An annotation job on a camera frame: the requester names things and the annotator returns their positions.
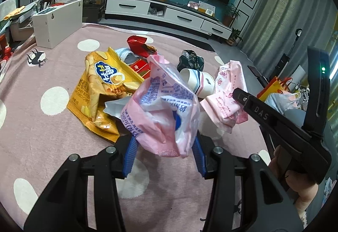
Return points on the upright vacuum cleaner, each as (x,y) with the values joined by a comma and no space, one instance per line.
(284,63)

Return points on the person's right hand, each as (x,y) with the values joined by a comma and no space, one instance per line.
(301,187)

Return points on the clear blue plastic package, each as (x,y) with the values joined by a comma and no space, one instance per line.
(122,52)

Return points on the pink printed wrapper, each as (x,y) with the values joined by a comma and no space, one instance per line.
(224,105)

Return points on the grey curtain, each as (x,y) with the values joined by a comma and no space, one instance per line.
(290,10)

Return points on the dark flat object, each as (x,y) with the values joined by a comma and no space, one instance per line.
(257,74)

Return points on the white pink paper cup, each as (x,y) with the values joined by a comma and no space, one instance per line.
(198,81)

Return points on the red snack wrapper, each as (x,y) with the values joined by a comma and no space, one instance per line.
(137,44)

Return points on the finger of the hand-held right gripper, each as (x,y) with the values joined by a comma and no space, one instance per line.
(258,113)

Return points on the pink plastic bag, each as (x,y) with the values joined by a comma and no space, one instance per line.
(158,115)

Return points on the red patterned carton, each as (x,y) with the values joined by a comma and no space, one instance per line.
(136,67)

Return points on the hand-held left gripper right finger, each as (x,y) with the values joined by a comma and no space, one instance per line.
(198,155)

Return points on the white box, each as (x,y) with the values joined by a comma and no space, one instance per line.
(58,23)

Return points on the desk calendar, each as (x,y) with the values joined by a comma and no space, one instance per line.
(207,7)

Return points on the large dark planter with plants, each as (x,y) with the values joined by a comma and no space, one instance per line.
(92,10)

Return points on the white television cabinet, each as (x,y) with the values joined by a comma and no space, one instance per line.
(179,14)

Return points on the yellow paper bag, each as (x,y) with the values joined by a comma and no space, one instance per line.
(273,88)

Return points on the tall potted plant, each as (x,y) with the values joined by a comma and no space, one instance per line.
(231,14)

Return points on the small potted plant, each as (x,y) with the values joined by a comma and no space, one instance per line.
(234,36)

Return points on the pink picture frame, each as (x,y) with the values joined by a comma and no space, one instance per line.
(193,5)

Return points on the small red toy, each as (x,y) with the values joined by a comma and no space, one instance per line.
(8,52)

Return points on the yellow chips bag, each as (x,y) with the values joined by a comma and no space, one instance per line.
(100,81)

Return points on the crumpled black plastic bag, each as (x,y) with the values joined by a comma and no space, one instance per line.
(190,60)

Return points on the pink dotted blanket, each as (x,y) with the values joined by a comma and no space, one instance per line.
(52,129)

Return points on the pale plastic bag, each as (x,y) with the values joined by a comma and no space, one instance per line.
(280,102)

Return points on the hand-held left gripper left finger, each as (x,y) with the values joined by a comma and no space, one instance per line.
(130,155)

